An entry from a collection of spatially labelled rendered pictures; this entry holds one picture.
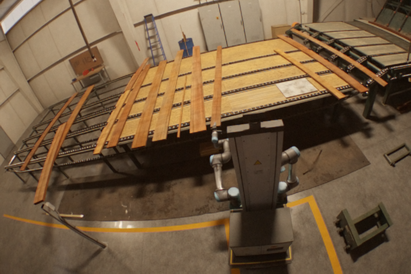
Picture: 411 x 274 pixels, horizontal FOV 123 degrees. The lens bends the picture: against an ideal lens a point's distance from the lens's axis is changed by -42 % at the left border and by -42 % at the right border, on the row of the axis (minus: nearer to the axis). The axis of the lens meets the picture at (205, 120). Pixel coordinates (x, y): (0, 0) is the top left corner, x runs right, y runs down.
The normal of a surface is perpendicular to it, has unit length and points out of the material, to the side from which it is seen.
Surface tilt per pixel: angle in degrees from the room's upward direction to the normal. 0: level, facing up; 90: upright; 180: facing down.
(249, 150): 90
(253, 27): 90
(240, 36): 90
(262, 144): 90
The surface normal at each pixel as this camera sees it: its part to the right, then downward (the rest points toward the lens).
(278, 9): 0.04, 0.57
